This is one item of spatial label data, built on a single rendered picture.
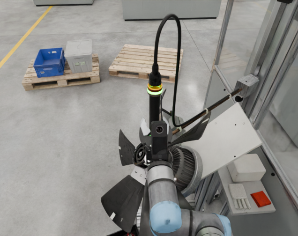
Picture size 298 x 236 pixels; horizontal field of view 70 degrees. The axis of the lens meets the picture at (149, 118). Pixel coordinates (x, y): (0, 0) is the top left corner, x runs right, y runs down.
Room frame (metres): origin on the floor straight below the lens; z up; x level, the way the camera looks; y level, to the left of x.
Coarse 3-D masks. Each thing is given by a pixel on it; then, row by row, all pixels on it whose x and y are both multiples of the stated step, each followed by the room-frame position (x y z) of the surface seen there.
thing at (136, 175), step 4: (136, 168) 0.57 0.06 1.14; (140, 168) 0.57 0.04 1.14; (132, 172) 0.56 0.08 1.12; (140, 172) 0.56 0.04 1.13; (144, 172) 0.56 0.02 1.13; (132, 176) 0.55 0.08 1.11; (136, 176) 0.55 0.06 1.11; (144, 176) 0.54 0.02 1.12; (140, 180) 0.53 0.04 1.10; (144, 180) 0.53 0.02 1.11; (144, 184) 0.51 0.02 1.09
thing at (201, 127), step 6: (210, 114) 0.62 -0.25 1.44; (204, 120) 0.59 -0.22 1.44; (198, 126) 0.57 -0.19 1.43; (204, 126) 0.54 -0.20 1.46; (186, 132) 0.58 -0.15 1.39; (192, 132) 0.55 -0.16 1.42; (198, 132) 0.52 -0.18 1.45; (180, 138) 0.55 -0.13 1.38; (186, 138) 0.52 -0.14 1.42; (192, 138) 0.50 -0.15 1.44; (198, 138) 0.48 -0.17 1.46; (174, 144) 0.53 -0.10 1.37
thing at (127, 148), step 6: (120, 132) 0.86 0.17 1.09; (120, 138) 0.84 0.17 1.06; (126, 138) 0.78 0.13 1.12; (120, 144) 0.82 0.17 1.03; (126, 144) 0.76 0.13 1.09; (132, 144) 0.72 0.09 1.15; (120, 150) 0.80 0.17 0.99; (126, 150) 0.75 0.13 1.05; (132, 150) 0.71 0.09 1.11; (120, 156) 0.78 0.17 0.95; (126, 156) 0.74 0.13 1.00; (132, 156) 0.70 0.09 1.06; (126, 162) 0.73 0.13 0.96; (132, 162) 0.70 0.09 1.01
